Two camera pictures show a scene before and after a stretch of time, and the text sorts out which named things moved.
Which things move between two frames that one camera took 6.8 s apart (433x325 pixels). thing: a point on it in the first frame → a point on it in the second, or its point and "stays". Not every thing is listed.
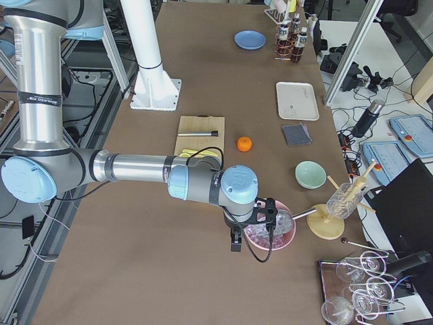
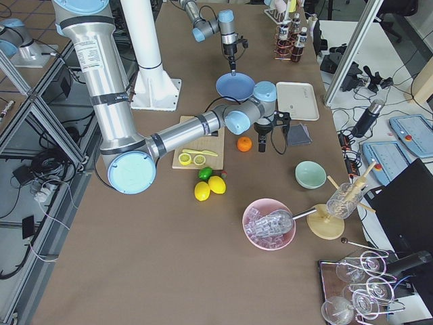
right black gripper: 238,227 → 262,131
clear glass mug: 344,200 stays
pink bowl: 258,236 stays
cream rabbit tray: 296,101 stays
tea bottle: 284,47 stays
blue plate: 249,39 → 240,86
